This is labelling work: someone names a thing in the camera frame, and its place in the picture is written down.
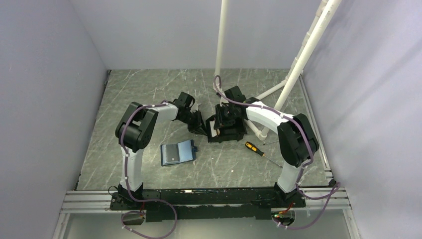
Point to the black card storage box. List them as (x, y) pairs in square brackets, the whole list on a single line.
[(226, 133)]

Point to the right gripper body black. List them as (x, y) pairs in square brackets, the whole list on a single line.
[(225, 114)]

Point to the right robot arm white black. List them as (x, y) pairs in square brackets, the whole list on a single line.
[(297, 140)]

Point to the orange black screwdriver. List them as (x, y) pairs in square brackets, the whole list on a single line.
[(250, 146)]

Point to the white pvc pipe frame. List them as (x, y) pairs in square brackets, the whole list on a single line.
[(263, 38)]

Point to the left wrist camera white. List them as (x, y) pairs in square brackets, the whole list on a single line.
[(195, 107)]

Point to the grey credit card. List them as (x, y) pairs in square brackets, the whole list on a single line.
[(171, 154)]

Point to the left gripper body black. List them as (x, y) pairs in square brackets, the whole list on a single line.
[(190, 119)]

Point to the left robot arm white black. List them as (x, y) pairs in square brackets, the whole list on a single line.
[(134, 132)]

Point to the blue card holder wallet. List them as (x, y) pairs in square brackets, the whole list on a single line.
[(187, 152)]

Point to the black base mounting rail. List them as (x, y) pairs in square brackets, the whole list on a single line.
[(209, 212)]

